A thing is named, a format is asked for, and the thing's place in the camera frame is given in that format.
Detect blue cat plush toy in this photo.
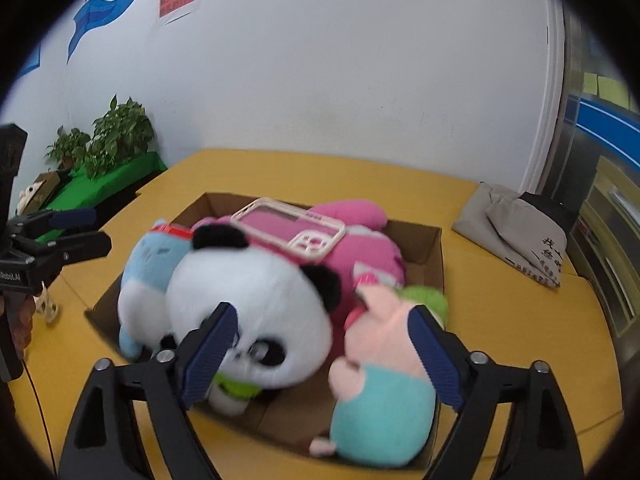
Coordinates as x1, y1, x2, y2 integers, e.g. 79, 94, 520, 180
117, 220, 192, 360

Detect pink pig plush toy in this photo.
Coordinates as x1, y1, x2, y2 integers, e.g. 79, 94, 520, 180
309, 282, 449, 468

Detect panda plush toy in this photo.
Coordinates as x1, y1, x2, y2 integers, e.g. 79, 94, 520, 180
166, 223, 342, 417

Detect left hand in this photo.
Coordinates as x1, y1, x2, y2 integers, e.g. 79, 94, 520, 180
1, 295, 36, 360

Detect green cloth covered bench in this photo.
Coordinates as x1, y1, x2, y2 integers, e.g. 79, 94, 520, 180
38, 152, 167, 242

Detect small potted plant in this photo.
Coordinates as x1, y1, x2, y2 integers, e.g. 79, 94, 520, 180
44, 126, 91, 170

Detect green potted plant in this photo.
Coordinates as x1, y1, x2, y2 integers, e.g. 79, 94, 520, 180
84, 94, 155, 179

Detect grey fabric bag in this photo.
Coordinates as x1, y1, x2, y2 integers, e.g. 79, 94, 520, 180
452, 183, 577, 288

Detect pink white toy phone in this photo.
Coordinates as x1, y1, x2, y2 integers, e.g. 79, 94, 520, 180
230, 197, 346, 261

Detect pink bear plush toy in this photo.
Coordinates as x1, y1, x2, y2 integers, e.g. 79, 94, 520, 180
194, 217, 405, 335

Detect yellow sticky notes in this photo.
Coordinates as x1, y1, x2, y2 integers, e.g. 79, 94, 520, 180
582, 73, 639, 113

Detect black cable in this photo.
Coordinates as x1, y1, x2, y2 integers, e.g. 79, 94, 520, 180
19, 356, 58, 474

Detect black camera box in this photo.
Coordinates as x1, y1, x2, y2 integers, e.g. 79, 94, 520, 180
0, 124, 28, 226

